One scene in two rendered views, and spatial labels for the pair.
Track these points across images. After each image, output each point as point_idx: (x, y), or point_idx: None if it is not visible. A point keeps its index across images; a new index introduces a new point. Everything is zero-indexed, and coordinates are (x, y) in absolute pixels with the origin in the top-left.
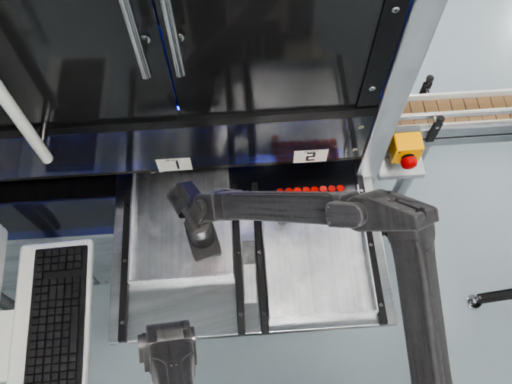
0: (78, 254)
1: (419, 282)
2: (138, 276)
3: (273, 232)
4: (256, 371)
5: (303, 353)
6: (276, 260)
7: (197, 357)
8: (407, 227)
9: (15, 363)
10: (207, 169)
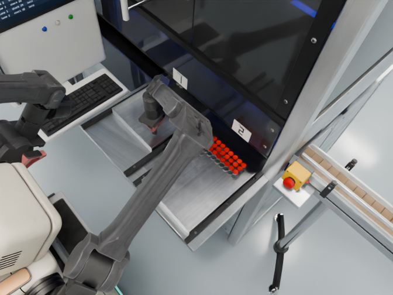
0: (115, 88)
1: (161, 165)
2: (120, 113)
3: None
4: (150, 242)
5: (177, 260)
6: None
7: None
8: (180, 127)
9: None
10: (199, 104)
